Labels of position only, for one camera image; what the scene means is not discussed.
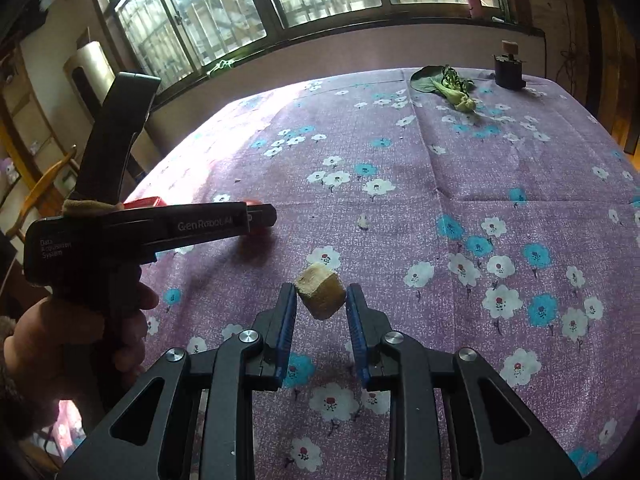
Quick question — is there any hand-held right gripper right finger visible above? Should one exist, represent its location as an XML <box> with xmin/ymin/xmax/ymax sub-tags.
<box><xmin>346</xmin><ymin>282</ymin><xmax>583</xmax><ymax>480</ymax></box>

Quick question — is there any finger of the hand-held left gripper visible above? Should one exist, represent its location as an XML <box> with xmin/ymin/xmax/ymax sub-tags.
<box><xmin>246</xmin><ymin>203</ymin><xmax>277</xmax><ymax>230</ymax></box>

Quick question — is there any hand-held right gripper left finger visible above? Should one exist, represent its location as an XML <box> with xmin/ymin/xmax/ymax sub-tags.
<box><xmin>55</xmin><ymin>282</ymin><xmax>298</xmax><ymax>480</ymax></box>

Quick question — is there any red tomato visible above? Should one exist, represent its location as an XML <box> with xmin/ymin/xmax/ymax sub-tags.
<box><xmin>244</xmin><ymin>199</ymin><xmax>274</xmax><ymax>239</ymax></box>

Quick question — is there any red tray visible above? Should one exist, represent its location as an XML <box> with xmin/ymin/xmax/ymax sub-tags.
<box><xmin>122</xmin><ymin>196</ymin><xmax>167</xmax><ymax>211</ymax></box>

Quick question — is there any corn piece small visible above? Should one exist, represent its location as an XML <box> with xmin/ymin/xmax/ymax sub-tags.
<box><xmin>294</xmin><ymin>262</ymin><xmax>347</xmax><ymax>320</ymax></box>

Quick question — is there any person's left forearm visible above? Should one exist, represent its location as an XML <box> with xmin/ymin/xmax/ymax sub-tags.
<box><xmin>0</xmin><ymin>316</ymin><xmax>51</xmax><ymax>443</ymax></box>

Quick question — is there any person's left hand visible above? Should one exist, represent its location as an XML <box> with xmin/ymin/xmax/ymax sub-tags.
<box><xmin>2</xmin><ymin>279</ymin><xmax>160</xmax><ymax>432</ymax></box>

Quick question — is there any wooden chair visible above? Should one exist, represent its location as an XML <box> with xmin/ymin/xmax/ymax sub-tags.
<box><xmin>5</xmin><ymin>145</ymin><xmax>81</xmax><ymax>241</ymax></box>

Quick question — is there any wooden cabinet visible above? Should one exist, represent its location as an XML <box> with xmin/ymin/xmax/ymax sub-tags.
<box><xmin>0</xmin><ymin>45</ymin><xmax>76</xmax><ymax>196</ymax></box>

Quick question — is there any purple floral tablecloth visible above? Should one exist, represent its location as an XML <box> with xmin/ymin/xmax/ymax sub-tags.
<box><xmin>50</xmin><ymin>67</ymin><xmax>640</xmax><ymax>480</ymax></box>

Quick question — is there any standing air conditioner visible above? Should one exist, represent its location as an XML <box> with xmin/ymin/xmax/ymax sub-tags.
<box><xmin>64</xmin><ymin>41</ymin><xmax>153</xmax><ymax>183</ymax></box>

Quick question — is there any barred window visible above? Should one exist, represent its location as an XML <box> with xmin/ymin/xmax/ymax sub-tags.
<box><xmin>87</xmin><ymin>0</ymin><xmax>506</xmax><ymax>106</ymax></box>

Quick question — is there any green bok choy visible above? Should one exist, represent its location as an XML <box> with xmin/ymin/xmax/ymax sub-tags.
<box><xmin>411</xmin><ymin>64</ymin><xmax>478</xmax><ymax>113</ymax></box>

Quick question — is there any black device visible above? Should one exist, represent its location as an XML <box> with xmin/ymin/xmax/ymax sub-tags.
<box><xmin>492</xmin><ymin>40</ymin><xmax>527</xmax><ymax>91</ymax></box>

